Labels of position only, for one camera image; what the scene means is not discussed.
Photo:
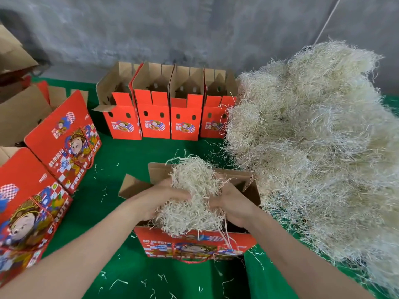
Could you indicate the person's left hand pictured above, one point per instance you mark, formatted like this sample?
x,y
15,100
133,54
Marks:
x,y
159,196

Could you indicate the group of red boxes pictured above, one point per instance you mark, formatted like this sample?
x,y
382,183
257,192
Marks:
x,y
43,158

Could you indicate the person's right hand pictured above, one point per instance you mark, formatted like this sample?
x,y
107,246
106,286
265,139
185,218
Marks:
x,y
235,205

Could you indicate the person's right forearm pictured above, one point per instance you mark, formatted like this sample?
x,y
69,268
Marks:
x,y
305,261

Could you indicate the white pole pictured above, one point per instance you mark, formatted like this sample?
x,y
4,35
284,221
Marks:
x,y
327,20

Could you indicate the pile of wood wool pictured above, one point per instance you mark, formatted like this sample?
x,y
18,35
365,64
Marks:
x,y
318,140

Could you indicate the person's left forearm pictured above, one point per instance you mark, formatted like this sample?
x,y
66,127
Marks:
x,y
68,258

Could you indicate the small straw filler clump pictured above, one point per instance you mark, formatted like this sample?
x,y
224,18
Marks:
x,y
190,211

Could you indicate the red cardboard box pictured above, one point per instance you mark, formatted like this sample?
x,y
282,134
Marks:
x,y
121,112
187,243
153,109
215,112
186,112

